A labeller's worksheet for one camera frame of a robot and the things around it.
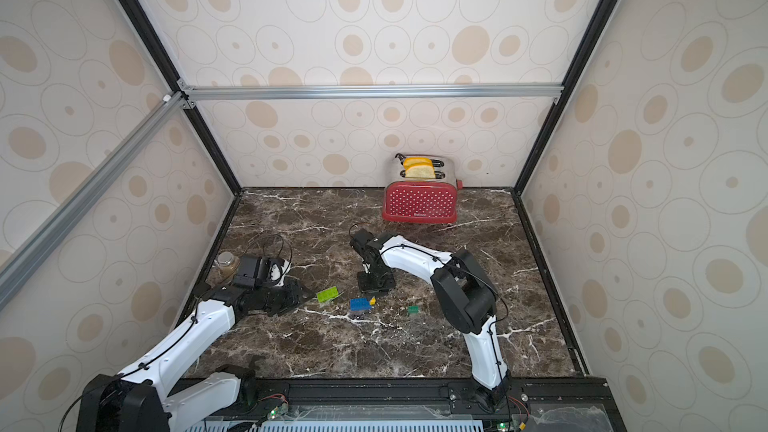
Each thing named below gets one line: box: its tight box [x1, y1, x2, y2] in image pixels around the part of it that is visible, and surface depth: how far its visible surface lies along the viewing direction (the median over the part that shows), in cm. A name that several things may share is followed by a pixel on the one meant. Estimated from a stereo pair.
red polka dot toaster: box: [382, 153, 463, 224], surface depth 102 cm
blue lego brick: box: [350, 298, 372, 311], surface depth 90 cm
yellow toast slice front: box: [405, 164, 436, 179], surface depth 101 cm
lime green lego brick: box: [316, 286, 339, 303], surface depth 94 cm
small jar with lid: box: [214, 251, 240, 283], surface depth 90 cm
